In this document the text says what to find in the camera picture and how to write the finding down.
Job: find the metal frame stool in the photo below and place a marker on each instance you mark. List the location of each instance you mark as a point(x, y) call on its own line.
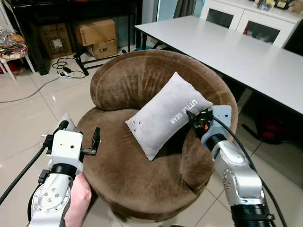
point(29, 64)

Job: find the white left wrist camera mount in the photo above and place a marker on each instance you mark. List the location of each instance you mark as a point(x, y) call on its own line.
point(66, 146)

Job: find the brown round sofa chair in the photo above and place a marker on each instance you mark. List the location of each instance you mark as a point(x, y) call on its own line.
point(132, 179)

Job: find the white cabinet with glass doors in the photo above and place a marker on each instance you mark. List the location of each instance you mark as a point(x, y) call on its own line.
point(239, 16)

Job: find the wrapped gift basket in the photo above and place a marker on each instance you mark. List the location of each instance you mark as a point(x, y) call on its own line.
point(12, 45)

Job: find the cardboard box with white label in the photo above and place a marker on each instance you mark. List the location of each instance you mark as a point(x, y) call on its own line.
point(54, 42)

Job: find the yellow and black toy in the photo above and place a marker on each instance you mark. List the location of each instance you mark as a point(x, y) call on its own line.
point(265, 4)

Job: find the cardboard box with black print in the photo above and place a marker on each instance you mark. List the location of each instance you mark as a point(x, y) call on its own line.
point(104, 49)

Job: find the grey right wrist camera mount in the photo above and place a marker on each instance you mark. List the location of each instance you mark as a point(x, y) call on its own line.
point(221, 118)

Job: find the red object under table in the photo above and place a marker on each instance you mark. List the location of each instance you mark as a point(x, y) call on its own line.
point(271, 130)

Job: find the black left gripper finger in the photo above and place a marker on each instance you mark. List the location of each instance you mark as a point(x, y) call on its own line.
point(96, 138)
point(62, 126)

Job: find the plain taped cardboard box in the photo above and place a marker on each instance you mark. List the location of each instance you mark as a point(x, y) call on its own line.
point(94, 32)

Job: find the black chair base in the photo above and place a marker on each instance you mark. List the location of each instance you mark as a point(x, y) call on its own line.
point(251, 130)

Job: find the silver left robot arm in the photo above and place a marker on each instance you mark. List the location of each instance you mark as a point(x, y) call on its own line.
point(49, 198)

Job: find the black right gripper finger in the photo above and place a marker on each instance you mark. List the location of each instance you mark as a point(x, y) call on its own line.
point(191, 119)

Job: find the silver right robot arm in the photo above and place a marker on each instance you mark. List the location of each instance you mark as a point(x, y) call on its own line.
point(239, 175)

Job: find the pink pillow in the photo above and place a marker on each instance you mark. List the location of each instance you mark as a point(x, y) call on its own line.
point(78, 203)

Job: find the white table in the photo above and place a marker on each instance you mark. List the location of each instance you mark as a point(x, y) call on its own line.
point(227, 52)

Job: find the black shelf stand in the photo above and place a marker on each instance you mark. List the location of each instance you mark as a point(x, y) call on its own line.
point(71, 9)

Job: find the white power strip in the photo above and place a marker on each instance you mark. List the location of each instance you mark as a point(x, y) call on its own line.
point(66, 71)

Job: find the grey curtain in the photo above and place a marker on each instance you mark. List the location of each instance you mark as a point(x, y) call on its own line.
point(184, 7)

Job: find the grey pillow with white lettering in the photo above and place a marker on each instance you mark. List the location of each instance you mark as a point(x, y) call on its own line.
point(161, 118)

